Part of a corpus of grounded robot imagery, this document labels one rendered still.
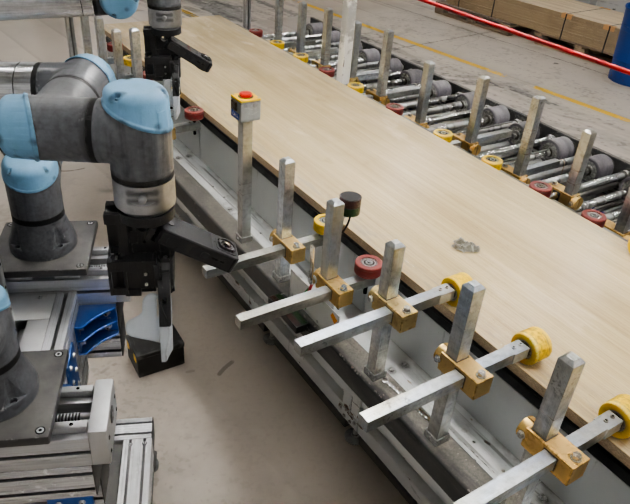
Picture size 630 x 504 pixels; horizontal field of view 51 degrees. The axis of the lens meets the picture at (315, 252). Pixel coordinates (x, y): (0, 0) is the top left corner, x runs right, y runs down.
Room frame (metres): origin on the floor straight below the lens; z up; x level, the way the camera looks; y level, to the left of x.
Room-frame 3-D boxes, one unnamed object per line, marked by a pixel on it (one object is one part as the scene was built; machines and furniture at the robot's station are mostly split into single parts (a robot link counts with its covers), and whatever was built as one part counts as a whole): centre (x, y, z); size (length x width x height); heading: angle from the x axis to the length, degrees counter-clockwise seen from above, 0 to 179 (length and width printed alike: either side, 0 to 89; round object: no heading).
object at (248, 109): (1.93, 0.25, 1.18); 0.07 x 0.07 x 0.08; 35
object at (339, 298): (1.49, -0.06, 0.85); 0.14 x 0.06 x 0.05; 35
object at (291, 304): (1.43, 0.01, 0.84); 0.43 x 0.03 x 0.04; 125
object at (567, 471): (0.88, -0.49, 0.95); 0.14 x 0.06 x 0.05; 35
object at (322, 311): (1.52, -0.01, 0.75); 0.26 x 0.01 x 0.10; 35
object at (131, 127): (0.71, 0.22, 1.62); 0.09 x 0.08 x 0.11; 95
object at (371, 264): (1.54, -0.16, 0.85); 0.08 x 0.08 x 0.11
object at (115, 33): (2.94, 0.97, 0.87); 0.04 x 0.04 x 0.48; 35
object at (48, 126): (0.72, 0.32, 1.61); 0.11 x 0.11 x 0.08; 5
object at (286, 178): (1.72, 0.10, 0.89); 0.04 x 0.04 x 0.48; 35
